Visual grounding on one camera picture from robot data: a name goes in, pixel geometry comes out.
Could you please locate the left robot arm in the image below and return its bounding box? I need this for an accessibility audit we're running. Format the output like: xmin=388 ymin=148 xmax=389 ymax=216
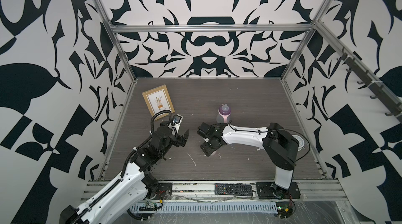
xmin=59 ymin=110 xmax=189 ymax=224

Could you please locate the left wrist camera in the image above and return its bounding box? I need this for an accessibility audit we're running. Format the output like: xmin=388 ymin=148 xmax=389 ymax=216
xmin=170 ymin=114 xmax=183 ymax=134

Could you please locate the black remote control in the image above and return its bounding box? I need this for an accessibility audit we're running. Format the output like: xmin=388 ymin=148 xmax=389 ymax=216
xmin=214 ymin=184 xmax=253 ymax=197

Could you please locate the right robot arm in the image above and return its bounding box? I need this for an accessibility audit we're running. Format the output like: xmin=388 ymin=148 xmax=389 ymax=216
xmin=197 ymin=123 xmax=305 ymax=199

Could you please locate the wall hook rail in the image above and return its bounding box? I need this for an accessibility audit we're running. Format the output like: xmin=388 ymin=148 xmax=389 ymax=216
xmin=337 ymin=47 xmax=402 ymax=118

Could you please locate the purple collar with nipple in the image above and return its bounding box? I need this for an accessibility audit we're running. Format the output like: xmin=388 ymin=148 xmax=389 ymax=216
xmin=218 ymin=104 xmax=231 ymax=116

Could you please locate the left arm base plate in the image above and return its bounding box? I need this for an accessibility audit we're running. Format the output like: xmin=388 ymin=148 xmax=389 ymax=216
xmin=155 ymin=183 xmax=173 ymax=200

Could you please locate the wooden picture frame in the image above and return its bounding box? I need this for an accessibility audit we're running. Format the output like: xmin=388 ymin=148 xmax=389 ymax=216
xmin=142 ymin=85 xmax=175 ymax=116

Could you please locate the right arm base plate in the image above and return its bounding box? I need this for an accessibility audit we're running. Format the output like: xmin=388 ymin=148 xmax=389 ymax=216
xmin=256 ymin=182 xmax=301 ymax=200

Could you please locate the white cable duct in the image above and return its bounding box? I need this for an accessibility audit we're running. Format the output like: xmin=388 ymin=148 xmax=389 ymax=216
xmin=130 ymin=202 xmax=277 ymax=214

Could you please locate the clear baby bottle body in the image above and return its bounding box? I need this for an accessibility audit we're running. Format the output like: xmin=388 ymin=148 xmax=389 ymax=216
xmin=216 ymin=113 xmax=230 ymax=123

